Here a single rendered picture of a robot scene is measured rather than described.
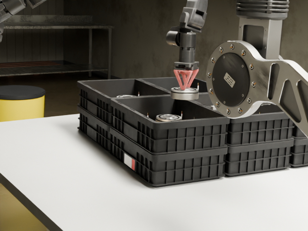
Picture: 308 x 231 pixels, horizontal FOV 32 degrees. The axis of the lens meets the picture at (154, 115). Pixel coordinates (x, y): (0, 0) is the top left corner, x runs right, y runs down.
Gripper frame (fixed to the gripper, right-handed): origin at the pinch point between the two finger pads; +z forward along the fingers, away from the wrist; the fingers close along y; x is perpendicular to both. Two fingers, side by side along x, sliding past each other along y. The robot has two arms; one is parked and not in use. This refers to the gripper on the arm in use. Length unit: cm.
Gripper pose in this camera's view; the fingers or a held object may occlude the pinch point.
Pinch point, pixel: (185, 86)
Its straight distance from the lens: 197.4
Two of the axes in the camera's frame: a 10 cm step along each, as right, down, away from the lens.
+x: 9.2, 1.2, -3.7
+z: -0.5, 9.8, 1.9
